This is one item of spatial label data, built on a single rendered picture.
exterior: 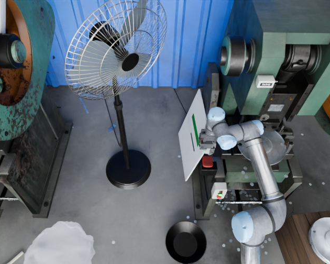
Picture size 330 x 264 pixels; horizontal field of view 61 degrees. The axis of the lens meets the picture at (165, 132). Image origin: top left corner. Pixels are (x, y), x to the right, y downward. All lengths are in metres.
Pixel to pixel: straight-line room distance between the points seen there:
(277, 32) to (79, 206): 1.86
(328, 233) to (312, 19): 1.32
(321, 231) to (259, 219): 0.92
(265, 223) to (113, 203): 1.40
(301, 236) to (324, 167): 0.96
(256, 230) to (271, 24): 0.85
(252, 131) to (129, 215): 1.33
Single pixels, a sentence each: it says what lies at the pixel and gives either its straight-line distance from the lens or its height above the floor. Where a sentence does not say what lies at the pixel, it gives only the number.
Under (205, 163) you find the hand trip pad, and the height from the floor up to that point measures 0.76.
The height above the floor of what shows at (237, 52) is 1.40.
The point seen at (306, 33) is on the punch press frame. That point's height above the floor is 1.50.
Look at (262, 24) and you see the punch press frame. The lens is 1.32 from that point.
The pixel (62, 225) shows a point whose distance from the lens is 2.23.
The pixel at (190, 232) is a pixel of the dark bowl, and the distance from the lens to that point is 2.28.
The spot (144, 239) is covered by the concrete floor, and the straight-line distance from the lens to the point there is 2.26.
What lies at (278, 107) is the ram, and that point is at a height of 1.07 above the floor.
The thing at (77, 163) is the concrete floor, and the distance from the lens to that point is 2.60.
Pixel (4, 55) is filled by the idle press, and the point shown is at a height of 1.36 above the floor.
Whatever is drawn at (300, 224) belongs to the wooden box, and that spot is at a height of 0.35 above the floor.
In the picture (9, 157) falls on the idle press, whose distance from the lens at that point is 2.01.
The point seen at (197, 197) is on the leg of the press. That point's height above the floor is 0.03.
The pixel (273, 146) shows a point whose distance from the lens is 1.81.
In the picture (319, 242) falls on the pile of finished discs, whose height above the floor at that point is 0.39.
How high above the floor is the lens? 2.18
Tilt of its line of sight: 54 degrees down
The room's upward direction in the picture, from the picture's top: 2 degrees clockwise
